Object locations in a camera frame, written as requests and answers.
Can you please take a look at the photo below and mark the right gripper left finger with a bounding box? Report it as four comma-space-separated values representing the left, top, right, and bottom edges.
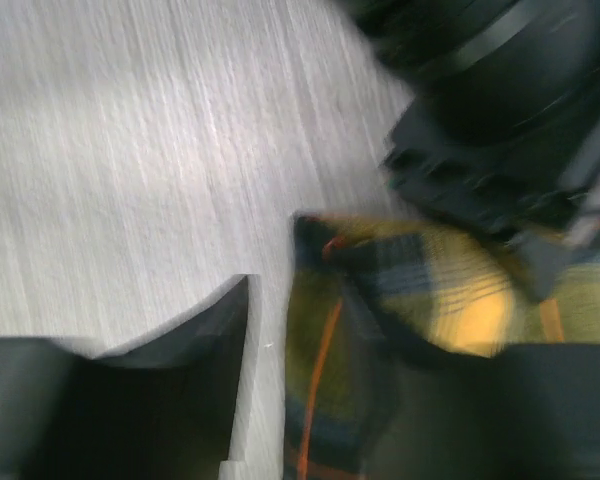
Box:
0, 276, 249, 479

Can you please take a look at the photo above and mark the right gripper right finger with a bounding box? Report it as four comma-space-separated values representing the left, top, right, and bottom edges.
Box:
347, 288, 600, 479

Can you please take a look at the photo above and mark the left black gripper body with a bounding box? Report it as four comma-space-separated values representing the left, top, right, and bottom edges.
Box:
383, 95, 600, 300

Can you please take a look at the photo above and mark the yellow plaid long sleeve shirt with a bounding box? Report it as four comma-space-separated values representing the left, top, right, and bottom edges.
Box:
283, 215, 600, 479

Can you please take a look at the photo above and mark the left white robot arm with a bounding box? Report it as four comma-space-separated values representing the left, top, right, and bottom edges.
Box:
340, 0, 600, 300

